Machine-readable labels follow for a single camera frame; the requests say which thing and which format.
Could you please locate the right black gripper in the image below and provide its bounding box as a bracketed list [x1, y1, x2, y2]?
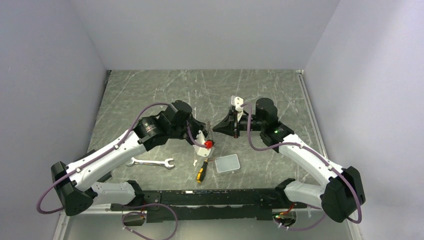
[213, 109, 266, 139]

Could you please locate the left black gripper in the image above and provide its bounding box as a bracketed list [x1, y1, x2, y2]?
[169, 115, 208, 147]

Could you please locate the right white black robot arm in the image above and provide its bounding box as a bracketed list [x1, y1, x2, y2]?
[213, 96, 366, 224]

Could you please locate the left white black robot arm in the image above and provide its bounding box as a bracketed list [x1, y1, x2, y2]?
[51, 100, 214, 216]

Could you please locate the grey rectangular tin box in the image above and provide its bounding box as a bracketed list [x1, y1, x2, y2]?
[214, 154, 241, 173]

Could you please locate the yellow black screwdriver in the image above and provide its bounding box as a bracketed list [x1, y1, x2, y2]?
[195, 158, 209, 183]

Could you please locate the silver open-end wrench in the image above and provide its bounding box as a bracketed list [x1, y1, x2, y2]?
[125, 157, 175, 170]

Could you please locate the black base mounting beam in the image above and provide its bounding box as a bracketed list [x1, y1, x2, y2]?
[109, 180, 307, 223]

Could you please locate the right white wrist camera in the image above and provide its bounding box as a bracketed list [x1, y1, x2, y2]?
[230, 95, 244, 115]

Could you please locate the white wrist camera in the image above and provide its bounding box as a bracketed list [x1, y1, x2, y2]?
[192, 130, 215, 158]
[230, 95, 244, 115]

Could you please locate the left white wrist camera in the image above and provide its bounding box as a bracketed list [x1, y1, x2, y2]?
[192, 130, 215, 158]

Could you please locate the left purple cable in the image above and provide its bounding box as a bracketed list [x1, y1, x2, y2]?
[36, 102, 206, 240]

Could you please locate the aluminium extrusion rail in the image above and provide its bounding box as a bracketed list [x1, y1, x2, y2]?
[79, 204, 113, 215]

